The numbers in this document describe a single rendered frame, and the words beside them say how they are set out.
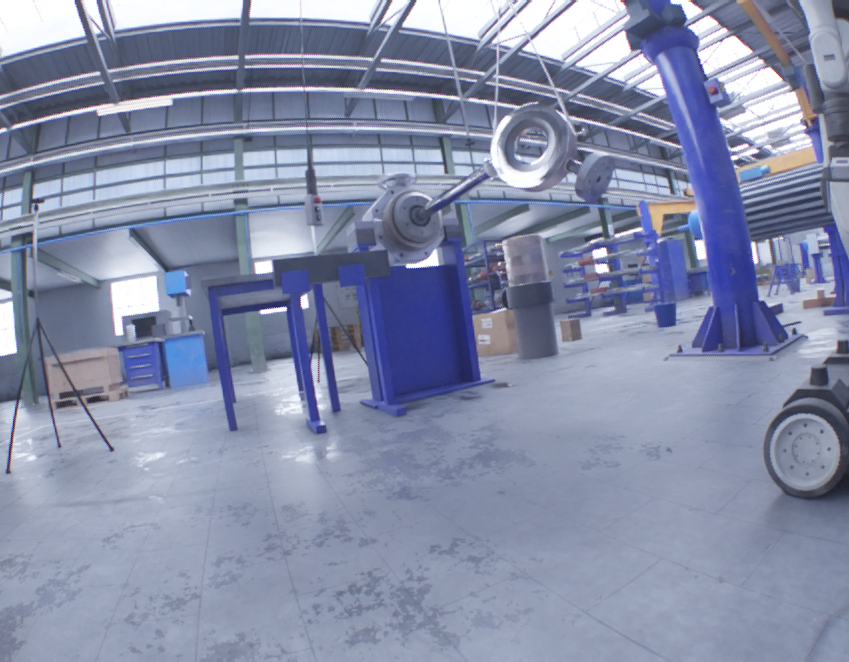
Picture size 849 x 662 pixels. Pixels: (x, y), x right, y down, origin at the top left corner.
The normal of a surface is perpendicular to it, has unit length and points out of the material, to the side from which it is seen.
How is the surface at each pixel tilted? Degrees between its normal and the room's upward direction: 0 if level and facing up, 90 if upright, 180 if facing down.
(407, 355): 90
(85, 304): 90
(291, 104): 90
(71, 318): 90
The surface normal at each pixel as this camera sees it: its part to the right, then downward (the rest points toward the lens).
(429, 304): 0.43, -0.04
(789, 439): -0.90, 0.14
